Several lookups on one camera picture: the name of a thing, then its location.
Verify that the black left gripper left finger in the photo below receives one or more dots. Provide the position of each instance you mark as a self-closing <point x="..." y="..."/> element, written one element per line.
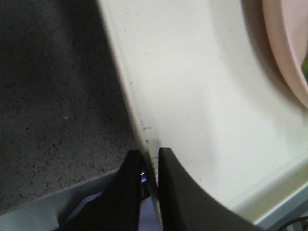
<point x="118" y="208"/>

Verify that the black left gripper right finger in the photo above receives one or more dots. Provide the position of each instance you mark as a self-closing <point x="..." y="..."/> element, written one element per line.
<point x="185" y="206"/>

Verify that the white bear print tray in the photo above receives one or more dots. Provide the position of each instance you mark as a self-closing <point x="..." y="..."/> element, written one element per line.
<point x="199" y="77"/>

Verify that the green lettuce leaf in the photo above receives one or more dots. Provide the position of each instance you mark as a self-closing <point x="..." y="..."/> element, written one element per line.
<point x="304" y="68"/>

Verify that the pink round plate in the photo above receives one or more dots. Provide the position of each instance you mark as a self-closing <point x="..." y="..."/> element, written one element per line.
<point x="286" y="23"/>

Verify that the black drawer disinfection cabinet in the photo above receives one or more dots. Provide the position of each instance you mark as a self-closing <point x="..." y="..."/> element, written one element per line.
<point x="51" y="212"/>

